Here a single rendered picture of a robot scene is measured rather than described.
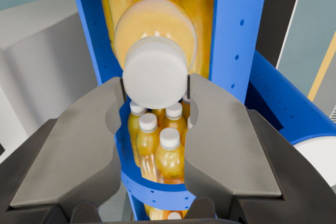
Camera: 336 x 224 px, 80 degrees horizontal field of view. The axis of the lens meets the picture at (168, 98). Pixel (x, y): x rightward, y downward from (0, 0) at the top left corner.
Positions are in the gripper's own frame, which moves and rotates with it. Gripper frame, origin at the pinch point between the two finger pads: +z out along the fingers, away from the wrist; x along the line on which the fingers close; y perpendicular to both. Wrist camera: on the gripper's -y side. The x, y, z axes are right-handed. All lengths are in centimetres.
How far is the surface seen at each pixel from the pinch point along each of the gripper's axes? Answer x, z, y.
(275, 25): 68, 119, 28
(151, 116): -3.4, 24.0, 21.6
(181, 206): 2.1, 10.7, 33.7
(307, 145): 40, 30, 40
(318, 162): 46, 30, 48
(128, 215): -30, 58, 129
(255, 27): 12.3, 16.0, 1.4
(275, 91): 42, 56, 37
